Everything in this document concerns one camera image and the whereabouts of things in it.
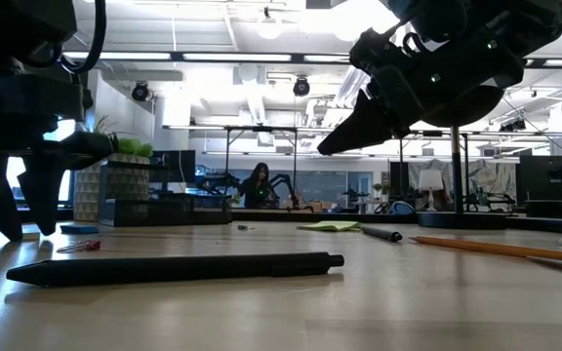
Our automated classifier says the potted green succulent plant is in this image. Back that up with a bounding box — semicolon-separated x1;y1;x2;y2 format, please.
72;116;155;223

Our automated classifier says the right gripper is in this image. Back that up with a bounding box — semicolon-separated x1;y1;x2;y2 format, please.
316;27;526;157

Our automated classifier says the black ceiling spotlight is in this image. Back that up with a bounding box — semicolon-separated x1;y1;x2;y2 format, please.
292;76;311;98
131;81;152;103

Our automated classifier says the black mesh desk organizer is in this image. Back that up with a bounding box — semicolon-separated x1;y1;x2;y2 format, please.
98;160;233;228

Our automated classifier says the blue eraser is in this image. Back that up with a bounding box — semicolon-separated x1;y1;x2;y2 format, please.
60;223;100;236

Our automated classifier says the white globe lamp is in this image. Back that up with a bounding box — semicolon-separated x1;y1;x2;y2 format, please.
416;85;509;230

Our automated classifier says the black marker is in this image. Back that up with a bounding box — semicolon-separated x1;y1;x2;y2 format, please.
361;225;404;244

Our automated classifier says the black background monitor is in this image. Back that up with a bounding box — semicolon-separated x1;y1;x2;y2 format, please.
149;149;197;184

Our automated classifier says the round white ceiling light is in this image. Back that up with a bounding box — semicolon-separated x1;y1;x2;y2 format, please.
255;14;283;41

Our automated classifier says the blue round object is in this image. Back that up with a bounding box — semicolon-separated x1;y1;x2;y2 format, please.
388;200;417;216

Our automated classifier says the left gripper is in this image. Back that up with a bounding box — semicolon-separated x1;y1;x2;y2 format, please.
0;67;117;243

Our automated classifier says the background black station frame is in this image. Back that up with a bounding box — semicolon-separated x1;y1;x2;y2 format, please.
221;125;302;211

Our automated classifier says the small red binder clip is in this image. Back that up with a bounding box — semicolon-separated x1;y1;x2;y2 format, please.
56;239;101;254

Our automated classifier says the white shade table lamp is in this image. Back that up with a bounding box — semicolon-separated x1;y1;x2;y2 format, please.
417;169;445;212

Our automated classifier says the person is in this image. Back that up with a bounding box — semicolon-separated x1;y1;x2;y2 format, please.
237;162;281;210

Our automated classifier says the large black screen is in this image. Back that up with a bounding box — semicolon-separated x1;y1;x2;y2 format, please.
515;155;562;202

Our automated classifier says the black aluminium table frame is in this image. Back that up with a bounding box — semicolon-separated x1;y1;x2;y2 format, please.
0;207;562;238

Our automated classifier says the black pen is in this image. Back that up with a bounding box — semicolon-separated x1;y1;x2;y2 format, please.
6;252;345;289

